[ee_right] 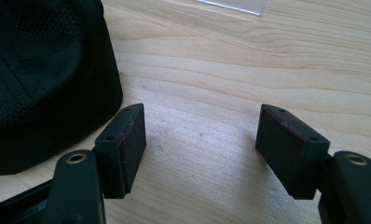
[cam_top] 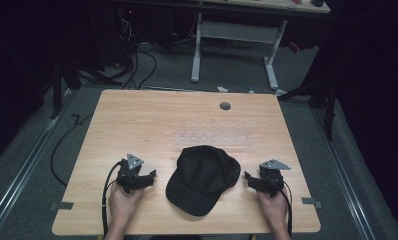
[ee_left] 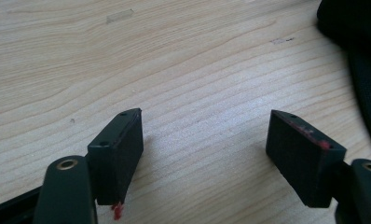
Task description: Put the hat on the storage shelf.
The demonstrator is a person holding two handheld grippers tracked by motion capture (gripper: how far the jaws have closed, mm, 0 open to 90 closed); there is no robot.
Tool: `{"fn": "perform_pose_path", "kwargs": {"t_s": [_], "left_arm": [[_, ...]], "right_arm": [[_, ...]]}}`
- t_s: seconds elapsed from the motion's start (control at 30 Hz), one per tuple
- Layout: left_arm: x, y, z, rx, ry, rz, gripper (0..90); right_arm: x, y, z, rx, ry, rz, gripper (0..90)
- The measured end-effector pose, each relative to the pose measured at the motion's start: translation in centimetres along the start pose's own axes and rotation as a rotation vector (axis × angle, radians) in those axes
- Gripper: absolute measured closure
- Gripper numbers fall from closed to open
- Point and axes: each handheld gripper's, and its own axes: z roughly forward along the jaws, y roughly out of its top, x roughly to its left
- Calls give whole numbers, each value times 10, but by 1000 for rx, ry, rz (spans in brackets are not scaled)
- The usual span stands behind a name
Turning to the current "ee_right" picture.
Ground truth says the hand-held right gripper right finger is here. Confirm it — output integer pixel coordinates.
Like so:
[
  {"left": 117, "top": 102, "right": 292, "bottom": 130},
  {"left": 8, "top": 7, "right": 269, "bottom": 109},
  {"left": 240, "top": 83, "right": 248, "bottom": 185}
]
[{"left": 254, "top": 104, "right": 371, "bottom": 224}]

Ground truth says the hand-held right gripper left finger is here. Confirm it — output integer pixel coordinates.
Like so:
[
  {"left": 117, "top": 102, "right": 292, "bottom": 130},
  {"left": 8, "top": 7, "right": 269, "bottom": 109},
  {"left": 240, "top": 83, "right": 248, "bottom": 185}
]
[{"left": 44, "top": 103, "right": 147, "bottom": 224}]

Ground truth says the black cap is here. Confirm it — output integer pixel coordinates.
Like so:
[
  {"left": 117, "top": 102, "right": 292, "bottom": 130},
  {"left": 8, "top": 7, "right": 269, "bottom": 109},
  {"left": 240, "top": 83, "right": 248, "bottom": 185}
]
[{"left": 0, "top": 0, "right": 124, "bottom": 176}]

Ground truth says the clear plastic sheet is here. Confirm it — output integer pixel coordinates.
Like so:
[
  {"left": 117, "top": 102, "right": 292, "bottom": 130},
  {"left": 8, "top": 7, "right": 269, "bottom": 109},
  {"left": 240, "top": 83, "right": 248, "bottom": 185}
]
[{"left": 196, "top": 0, "right": 269, "bottom": 17}]

